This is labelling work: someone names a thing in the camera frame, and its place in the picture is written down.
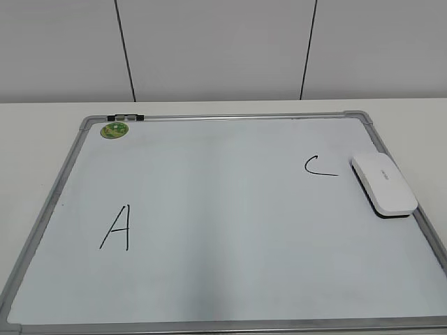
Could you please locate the white board eraser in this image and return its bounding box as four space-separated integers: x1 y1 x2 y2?
351 152 418 218

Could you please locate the round green magnet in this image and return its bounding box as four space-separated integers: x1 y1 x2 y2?
100 122 129 140

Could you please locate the black silver hanger clip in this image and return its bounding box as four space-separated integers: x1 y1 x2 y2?
106 114 145 122

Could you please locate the white board with grey frame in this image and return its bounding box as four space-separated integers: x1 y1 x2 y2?
1 111 446 334

